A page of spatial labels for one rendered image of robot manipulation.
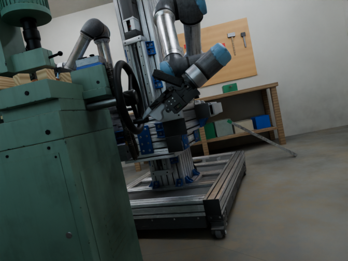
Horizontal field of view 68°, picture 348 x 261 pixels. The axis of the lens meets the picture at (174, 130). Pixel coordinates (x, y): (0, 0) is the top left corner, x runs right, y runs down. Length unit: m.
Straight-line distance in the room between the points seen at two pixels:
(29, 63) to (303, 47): 4.06
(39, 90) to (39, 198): 0.35
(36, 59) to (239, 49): 3.59
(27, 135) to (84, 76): 0.31
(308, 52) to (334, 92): 0.74
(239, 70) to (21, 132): 3.73
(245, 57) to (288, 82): 0.78
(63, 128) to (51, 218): 0.30
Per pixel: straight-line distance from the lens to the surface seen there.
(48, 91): 0.89
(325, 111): 4.69
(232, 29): 4.46
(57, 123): 0.90
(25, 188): 1.00
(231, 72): 4.32
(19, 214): 1.04
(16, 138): 0.98
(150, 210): 1.61
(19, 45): 1.30
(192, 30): 1.37
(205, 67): 0.88
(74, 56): 1.92
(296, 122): 4.54
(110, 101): 1.04
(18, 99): 0.94
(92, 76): 1.08
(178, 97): 0.87
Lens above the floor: 0.71
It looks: 4 degrees down
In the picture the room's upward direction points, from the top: 12 degrees counter-clockwise
